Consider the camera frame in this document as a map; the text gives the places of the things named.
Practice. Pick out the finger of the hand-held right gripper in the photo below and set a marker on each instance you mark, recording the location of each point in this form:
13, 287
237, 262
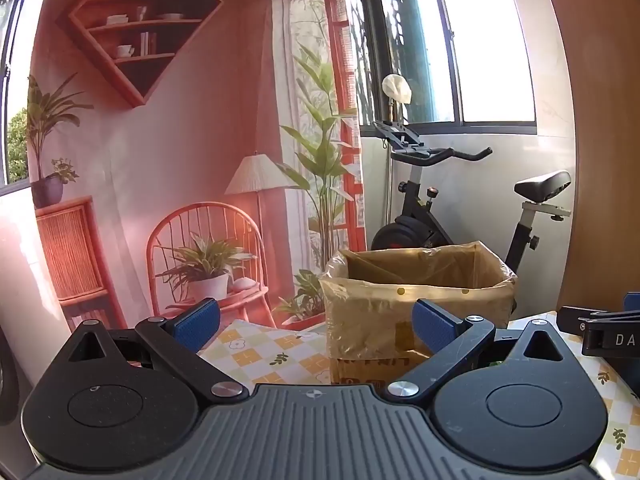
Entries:
632, 304
575, 316

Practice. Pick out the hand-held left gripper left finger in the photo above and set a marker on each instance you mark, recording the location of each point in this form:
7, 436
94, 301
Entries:
197, 317

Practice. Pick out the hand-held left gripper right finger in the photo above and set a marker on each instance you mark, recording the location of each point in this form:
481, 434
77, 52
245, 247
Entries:
430, 325

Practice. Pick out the cardboard box with plastic liner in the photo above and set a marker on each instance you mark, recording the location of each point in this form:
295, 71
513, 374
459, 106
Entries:
380, 310

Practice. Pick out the checked floral tablecloth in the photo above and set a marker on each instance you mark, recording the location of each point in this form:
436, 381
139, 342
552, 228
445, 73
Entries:
280, 350

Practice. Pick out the black exercise bike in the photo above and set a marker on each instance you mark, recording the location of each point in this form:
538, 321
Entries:
415, 220

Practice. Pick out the printed room backdrop cloth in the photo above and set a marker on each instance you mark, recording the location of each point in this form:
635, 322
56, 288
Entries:
190, 160

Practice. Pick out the wooden panel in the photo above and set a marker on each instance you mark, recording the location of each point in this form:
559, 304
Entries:
600, 135

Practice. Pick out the dark grey appliance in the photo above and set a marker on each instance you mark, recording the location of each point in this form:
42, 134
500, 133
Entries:
7, 375

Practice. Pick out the white cloth-capped stand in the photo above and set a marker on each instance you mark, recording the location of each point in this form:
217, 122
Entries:
396, 87

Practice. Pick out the dark-framed corner window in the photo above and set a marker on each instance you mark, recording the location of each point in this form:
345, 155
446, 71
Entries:
480, 60

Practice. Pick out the dark-framed side window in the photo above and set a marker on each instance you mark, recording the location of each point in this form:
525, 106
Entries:
15, 110

